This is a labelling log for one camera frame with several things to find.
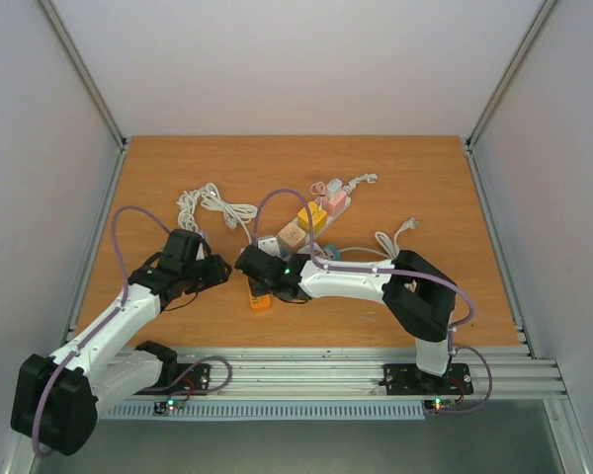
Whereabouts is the long white power strip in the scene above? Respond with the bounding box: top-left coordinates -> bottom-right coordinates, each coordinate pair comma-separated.
255,192 -> 352,260

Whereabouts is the orange power strip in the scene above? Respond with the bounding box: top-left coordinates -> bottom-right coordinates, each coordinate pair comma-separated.
248,278 -> 272,312

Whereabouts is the white cable of purple strip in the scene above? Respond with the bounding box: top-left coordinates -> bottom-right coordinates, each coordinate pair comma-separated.
177,187 -> 204,233

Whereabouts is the pink cube socket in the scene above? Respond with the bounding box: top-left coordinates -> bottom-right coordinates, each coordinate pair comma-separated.
323,190 -> 348,217

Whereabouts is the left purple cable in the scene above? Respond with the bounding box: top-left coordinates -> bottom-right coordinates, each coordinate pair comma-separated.
32,204 -> 174,459

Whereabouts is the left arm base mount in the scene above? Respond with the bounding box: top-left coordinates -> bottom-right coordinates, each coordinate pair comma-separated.
170,363 -> 211,396

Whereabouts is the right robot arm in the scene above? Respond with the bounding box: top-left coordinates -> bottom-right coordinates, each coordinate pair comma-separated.
235,245 -> 457,392

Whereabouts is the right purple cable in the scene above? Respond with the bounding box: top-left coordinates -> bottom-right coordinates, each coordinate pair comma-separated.
250,187 -> 495,415

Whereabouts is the beige cube socket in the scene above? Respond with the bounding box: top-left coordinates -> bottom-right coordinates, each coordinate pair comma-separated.
277,222 -> 306,254

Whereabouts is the white adapter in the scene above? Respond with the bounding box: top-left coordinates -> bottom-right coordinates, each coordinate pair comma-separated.
257,236 -> 282,258

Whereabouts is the white charger with pink cable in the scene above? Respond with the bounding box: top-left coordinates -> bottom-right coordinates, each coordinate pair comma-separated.
309,178 -> 345,205

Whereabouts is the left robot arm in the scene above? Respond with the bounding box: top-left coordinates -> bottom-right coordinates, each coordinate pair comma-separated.
10,229 -> 232,455

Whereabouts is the white cable of orange strip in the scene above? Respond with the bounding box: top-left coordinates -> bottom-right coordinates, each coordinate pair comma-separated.
197,180 -> 260,248

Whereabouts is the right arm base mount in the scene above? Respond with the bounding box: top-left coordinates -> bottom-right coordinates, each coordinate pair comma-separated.
379,362 -> 474,396

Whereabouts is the white cable of teal strip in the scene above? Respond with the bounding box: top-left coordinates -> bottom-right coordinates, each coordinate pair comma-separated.
339,216 -> 421,261

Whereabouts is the white plug of long strip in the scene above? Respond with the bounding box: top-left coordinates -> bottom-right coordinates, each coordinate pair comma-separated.
343,173 -> 379,195

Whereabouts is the teal power strip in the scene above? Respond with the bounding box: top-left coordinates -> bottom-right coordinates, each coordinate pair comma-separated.
314,243 -> 340,261

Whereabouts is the aluminium rail frame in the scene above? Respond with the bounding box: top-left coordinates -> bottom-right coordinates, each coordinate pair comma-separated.
98,345 -> 569,402

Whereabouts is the grey slotted cable duct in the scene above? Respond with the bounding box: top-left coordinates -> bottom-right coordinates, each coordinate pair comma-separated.
103,400 -> 424,422

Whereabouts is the yellow cube socket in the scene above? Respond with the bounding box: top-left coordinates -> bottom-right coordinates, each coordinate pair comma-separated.
296,201 -> 328,235

